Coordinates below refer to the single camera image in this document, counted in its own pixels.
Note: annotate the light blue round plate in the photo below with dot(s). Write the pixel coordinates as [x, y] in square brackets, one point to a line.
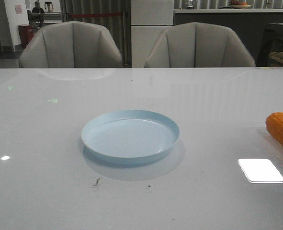
[130, 137]

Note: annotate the right grey upholstered chair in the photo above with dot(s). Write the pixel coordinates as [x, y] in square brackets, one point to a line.
[198, 45]

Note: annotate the grey upholstered chair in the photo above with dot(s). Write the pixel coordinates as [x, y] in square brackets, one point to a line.
[198, 45]
[71, 45]

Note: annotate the white cabinet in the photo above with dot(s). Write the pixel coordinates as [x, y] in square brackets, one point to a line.
[148, 19]

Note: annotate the left grey upholstered chair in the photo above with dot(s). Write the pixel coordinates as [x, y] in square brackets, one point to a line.
[71, 45]

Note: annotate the red barrier belt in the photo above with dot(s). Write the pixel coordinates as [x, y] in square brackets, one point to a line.
[96, 15]

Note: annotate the red trash bin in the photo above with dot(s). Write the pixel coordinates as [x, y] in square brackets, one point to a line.
[26, 34]

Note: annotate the dark grey counter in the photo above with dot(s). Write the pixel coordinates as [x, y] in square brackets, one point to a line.
[249, 24]

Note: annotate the seated person in background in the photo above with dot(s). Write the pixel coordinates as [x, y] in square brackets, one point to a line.
[38, 13]

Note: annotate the fruit bowl on counter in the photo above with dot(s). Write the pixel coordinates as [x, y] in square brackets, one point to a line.
[236, 4]

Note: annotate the tan cushion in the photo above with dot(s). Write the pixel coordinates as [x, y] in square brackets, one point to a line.
[282, 58]

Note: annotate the dark wooden side table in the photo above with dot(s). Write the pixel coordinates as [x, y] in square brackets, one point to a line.
[272, 41]

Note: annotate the metal barrier post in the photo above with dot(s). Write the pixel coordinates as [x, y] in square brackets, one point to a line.
[125, 39]

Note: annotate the pink wall notice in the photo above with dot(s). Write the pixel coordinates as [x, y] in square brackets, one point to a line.
[18, 9]

